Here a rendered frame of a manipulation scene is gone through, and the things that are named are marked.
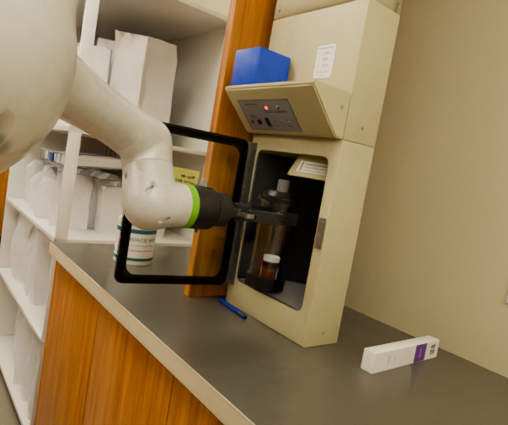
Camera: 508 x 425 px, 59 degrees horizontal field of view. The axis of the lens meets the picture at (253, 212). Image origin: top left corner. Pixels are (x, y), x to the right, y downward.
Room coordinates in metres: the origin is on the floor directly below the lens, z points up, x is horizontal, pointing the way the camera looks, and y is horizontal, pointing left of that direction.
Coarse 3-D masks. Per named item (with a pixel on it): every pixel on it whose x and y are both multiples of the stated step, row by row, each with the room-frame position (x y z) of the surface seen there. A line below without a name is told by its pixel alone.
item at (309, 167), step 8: (296, 160) 1.15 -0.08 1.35; (304, 160) 1.11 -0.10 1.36; (312, 160) 1.10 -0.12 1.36; (320, 160) 1.09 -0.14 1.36; (296, 168) 1.12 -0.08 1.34; (304, 168) 1.10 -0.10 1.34; (312, 168) 1.09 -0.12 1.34; (320, 168) 1.08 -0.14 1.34; (304, 176) 1.09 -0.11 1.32; (312, 176) 1.08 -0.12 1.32; (320, 176) 1.07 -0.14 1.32
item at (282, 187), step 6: (282, 180) 1.11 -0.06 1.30; (288, 180) 1.11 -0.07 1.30; (282, 186) 1.11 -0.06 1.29; (288, 186) 1.11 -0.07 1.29; (264, 192) 1.11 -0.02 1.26; (270, 192) 1.09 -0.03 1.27; (276, 192) 1.08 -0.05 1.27; (282, 192) 1.08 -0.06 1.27; (288, 192) 1.14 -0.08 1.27; (288, 198) 1.08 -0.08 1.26; (294, 198) 1.09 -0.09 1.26
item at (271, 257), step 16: (272, 208) 1.08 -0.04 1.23; (288, 208) 1.08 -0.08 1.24; (272, 224) 1.07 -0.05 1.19; (256, 240) 1.09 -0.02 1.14; (272, 240) 1.07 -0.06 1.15; (288, 240) 1.09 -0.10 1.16; (256, 256) 1.09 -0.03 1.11; (272, 256) 1.07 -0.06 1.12; (256, 272) 1.08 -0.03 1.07; (272, 272) 1.07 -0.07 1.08
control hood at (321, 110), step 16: (304, 80) 0.94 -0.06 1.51; (240, 96) 1.13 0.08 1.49; (256, 96) 1.08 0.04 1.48; (272, 96) 1.04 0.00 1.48; (288, 96) 1.00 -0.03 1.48; (304, 96) 0.96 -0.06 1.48; (320, 96) 0.93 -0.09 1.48; (336, 96) 0.96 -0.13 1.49; (240, 112) 1.18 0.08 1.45; (304, 112) 0.99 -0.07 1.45; (320, 112) 0.95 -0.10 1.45; (336, 112) 0.96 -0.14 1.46; (304, 128) 1.03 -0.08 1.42; (320, 128) 0.99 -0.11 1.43; (336, 128) 0.97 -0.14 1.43
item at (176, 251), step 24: (192, 144) 1.13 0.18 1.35; (216, 144) 1.17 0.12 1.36; (192, 168) 1.14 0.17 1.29; (216, 168) 1.17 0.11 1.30; (144, 240) 1.09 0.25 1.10; (168, 240) 1.12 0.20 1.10; (192, 240) 1.16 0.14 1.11; (216, 240) 1.19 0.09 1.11; (144, 264) 1.09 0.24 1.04; (168, 264) 1.13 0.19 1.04; (192, 264) 1.16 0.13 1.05; (216, 264) 1.20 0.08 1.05
